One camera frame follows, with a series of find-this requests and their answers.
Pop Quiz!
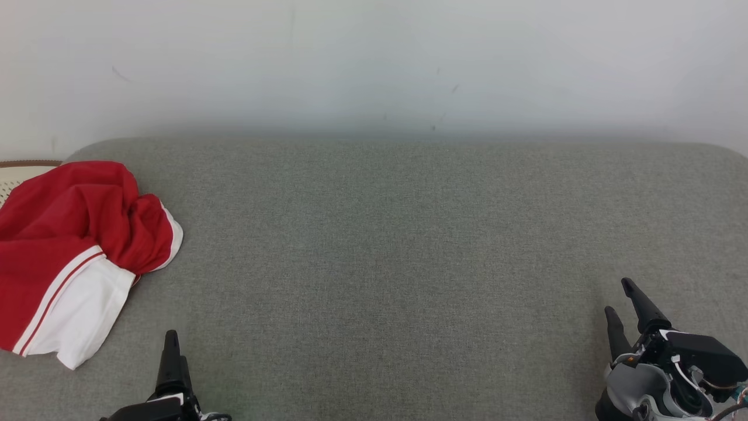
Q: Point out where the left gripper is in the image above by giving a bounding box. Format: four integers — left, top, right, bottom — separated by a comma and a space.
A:
146, 330, 203, 421

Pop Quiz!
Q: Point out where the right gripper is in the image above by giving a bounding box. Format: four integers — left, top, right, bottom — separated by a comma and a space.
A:
595, 278, 712, 421

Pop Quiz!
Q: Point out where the red white basketball jersey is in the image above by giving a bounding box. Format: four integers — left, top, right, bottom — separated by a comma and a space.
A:
0, 233, 141, 370

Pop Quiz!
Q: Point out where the red shorts white trim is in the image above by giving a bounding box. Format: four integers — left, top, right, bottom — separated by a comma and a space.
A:
0, 161, 183, 275

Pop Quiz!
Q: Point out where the cream perforated laundry basket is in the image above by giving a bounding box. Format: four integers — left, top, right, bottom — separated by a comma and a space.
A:
0, 160, 64, 208

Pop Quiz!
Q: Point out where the right gripper thin wire bundle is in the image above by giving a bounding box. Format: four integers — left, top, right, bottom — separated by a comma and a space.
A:
707, 380, 748, 421

